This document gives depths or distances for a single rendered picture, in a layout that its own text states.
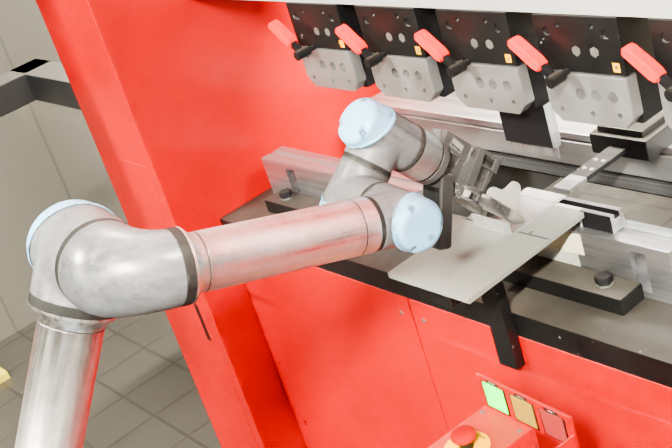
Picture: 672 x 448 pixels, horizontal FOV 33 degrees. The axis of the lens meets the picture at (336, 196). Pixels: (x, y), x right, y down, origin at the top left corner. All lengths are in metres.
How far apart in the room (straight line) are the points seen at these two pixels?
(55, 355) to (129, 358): 2.52
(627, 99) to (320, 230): 0.47
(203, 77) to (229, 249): 1.10
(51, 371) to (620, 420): 0.85
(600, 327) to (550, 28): 0.45
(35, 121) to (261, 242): 3.06
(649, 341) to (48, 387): 0.84
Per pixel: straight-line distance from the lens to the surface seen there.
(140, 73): 2.37
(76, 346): 1.47
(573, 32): 1.62
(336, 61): 2.06
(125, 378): 3.89
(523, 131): 1.83
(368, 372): 2.33
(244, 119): 2.50
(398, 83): 1.95
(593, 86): 1.64
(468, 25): 1.76
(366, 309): 2.19
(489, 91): 1.79
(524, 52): 1.65
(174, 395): 3.69
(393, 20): 1.89
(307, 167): 2.35
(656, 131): 1.98
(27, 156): 4.41
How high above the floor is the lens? 1.85
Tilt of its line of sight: 24 degrees down
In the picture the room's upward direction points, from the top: 18 degrees counter-clockwise
